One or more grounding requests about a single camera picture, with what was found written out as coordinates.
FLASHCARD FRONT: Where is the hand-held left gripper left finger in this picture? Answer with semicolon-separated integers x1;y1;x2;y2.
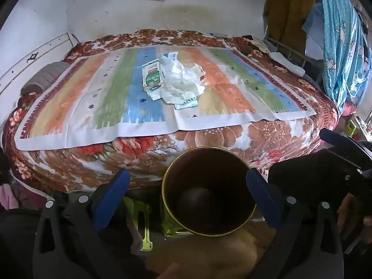
32;169;146;279

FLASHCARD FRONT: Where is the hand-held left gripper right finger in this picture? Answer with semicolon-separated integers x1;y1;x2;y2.
246;168;345;279

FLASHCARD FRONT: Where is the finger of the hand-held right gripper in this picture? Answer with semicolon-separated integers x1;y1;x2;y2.
319;128;367;176

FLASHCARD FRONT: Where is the brown round bin gold rim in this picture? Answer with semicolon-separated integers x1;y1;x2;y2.
161;146;258;237

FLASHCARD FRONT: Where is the clear plastic wrapper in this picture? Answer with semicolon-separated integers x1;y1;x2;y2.
145;87;166;102

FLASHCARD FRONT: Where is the white printed wrapper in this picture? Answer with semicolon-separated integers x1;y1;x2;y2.
174;93;198;110

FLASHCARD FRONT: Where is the green white carton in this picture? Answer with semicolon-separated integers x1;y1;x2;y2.
141;59;162;91

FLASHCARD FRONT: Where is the white paper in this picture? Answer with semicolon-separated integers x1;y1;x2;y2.
161;58;207;105

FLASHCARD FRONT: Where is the white blue printed packet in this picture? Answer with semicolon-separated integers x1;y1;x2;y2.
161;52;179;64

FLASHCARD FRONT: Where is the person's right hand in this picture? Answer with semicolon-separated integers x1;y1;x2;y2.
336;193;372;246

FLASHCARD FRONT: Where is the green box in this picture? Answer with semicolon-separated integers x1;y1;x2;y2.
346;119;359;137

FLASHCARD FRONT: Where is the green plastic stool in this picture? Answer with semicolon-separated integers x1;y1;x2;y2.
122;196;191;252

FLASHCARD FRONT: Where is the floral brown blanket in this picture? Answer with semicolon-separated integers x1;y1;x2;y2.
1;29;340;194

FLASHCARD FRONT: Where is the white folded cloth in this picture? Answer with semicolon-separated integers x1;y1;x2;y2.
269;51;304;74

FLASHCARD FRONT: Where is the metal rack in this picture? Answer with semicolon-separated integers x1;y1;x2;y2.
266;36;323;85

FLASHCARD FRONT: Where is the striped colourful mat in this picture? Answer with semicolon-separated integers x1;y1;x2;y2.
14;45;317;152

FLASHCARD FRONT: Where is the blue patterned hanging cloth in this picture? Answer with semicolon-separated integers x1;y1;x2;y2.
309;0;369;115

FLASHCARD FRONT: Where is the light blue hanging garment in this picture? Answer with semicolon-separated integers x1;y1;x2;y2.
302;3;329;61

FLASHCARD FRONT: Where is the pink cloth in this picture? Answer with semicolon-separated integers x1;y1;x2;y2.
0;180;44;210

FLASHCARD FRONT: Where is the mustard hanging garment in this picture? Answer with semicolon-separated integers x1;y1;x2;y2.
263;0;316;45

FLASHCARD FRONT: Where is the grey pillow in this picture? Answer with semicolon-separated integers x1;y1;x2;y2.
20;62;70;95

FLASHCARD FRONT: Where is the white headboard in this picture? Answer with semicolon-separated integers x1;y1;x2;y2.
0;32;79;99

